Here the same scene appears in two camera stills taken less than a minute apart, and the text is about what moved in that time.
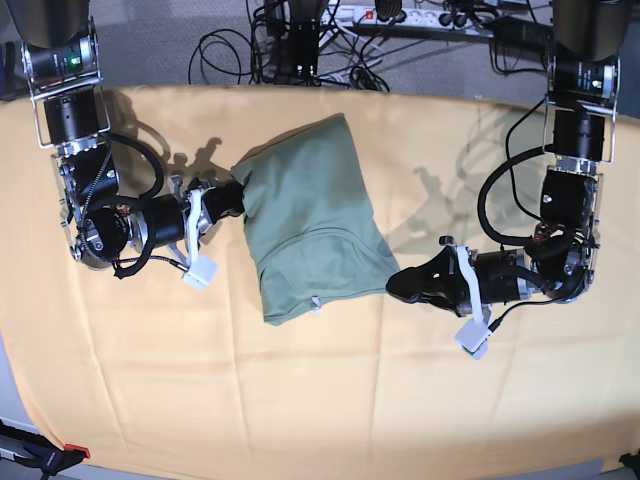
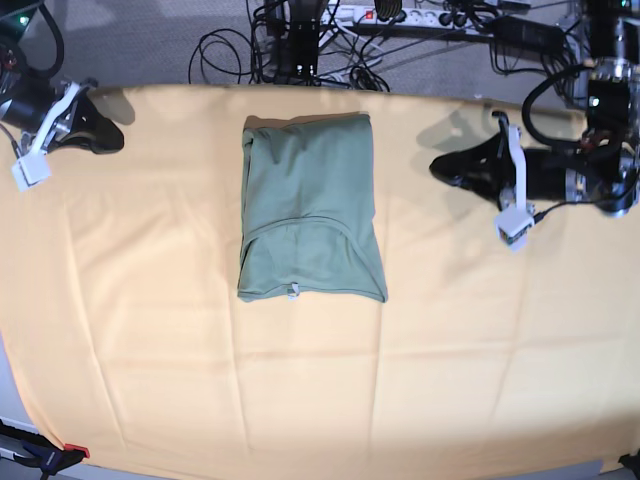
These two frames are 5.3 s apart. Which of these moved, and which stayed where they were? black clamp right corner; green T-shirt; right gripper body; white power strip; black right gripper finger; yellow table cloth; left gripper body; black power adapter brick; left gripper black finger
Moved: left gripper body; green T-shirt; right gripper body; black right gripper finger; left gripper black finger
Stayed: black clamp right corner; white power strip; yellow table cloth; black power adapter brick
